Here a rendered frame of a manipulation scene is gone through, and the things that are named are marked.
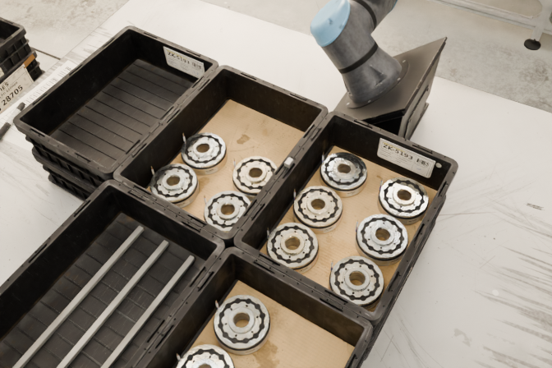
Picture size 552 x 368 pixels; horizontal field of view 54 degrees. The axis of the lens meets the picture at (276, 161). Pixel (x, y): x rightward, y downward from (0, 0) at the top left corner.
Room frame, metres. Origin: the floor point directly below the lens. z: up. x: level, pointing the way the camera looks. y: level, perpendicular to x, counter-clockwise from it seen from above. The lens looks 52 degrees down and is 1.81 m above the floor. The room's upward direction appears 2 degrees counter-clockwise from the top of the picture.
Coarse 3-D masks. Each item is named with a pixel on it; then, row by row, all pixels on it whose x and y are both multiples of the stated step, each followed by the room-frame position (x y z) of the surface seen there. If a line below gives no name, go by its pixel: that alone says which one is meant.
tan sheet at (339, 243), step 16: (368, 176) 0.72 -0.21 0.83; (384, 176) 0.72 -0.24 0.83; (400, 176) 0.71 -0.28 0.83; (368, 192) 0.67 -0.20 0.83; (432, 192) 0.67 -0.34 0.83; (352, 208) 0.63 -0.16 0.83; (368, 208) 0.63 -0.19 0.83; (352, 224) 0.59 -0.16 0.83; (416, 224) 0.59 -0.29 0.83; (320, 240) 0.56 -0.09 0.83; (336, 240) 0.56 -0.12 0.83; (352, 240) 0.56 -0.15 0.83; (384, 240) 0.55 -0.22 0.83; (320, 256) 0.52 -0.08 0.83; (336, 256) 0.52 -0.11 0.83; (320, 272) 0.49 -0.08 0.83; (384, 272) 0.48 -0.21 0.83; (384, 288) 0.45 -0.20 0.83
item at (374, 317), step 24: (360, 120) 0.80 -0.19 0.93; (312, 144) 0.73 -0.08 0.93; (408, 144) 0.72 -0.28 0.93; (288, 168) 0.67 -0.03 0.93; (456, 168) 0.65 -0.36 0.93; (432, 216) 0.54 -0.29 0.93; (240, 240) 0.51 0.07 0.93; (408, 264) 0.45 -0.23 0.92; (312, 288) 0.41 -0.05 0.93; (360, 312) 0.37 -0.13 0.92
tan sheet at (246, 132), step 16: (224, 112) 0.93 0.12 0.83; (240, 112) 0.93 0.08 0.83; (256, 112) 0.93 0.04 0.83; (208, 128) 0.88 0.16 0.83; (224, 128) 0.88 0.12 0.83; (240, 128) 0.88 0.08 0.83; (256, 128) 0.87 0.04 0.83; (272, 128) 0.87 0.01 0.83; (288, 128) 0.87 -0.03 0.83; (240, 144) 0.83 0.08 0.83; (256, 144) 0.82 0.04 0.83; (272, 144) 0.82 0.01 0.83; (288, 144) 0.82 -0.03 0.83; (176, 160) 0.78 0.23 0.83; (240, 160) 0.78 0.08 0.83; (272, 160) 0.77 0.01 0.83; (208, 176) 0.74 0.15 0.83; (224, 176) 0.73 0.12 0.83; (208, 192) 0.69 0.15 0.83; (192, 208) 0.65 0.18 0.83
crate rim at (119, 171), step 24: (216, 72) 0.97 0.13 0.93; (240, 72) 0.96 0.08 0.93; (192, 96) 0.89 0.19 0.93; (288, 96) 0.88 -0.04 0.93; (168, 120) 0.82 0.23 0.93; (144, 144) 0.75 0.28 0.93; (120, 168) 0.69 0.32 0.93; (144, 192) 0.63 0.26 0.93; (264, 192) 0.61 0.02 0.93; (192, 216) 0.57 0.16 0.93
